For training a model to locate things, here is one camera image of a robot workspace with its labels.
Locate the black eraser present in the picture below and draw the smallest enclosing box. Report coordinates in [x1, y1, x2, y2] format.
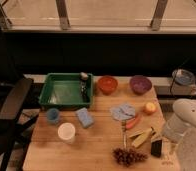
[151, 139, 162, 158]

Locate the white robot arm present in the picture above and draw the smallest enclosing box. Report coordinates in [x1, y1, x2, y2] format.
[161, 98, 196, 171]

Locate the orange bowl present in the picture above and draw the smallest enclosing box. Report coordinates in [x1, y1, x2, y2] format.
[97, 75, 118, 95]

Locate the metal utensil in tray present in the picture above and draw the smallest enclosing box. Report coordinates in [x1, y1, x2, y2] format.
[80, 72, 89, 102]

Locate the blue sponge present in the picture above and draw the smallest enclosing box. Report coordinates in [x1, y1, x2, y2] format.
[76, 108, 94, 128]

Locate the green plastic tray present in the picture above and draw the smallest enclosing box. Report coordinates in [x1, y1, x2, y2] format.
[39, 73, 93, 110]

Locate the blue crumpled cloth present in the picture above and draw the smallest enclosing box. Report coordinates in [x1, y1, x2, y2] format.
[110, 103, 136, 121]

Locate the purple bowl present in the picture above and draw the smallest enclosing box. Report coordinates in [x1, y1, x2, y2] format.
[129, 75, 152, 95]

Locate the orange carrot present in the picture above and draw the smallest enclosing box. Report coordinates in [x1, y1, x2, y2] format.
[126, 115, 141, 130]

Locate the blue cup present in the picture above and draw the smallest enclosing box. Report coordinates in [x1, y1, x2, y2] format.
[46, 108, 60, 124]

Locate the white cup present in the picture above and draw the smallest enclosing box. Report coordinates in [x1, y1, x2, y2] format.
[58, 122, 76, 144]

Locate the red yellow apple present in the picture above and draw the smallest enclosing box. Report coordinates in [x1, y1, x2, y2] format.
[144, 102, 157, 115]

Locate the bunch of dark grapes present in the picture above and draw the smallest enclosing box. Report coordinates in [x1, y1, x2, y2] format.
[113, 148, 147, 167]

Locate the grey round dish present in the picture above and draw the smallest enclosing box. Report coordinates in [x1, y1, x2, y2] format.
[172, 69, 195, 86]

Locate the black office chair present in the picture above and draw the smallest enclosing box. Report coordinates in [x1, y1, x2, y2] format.
[0, 78, 38, 171]

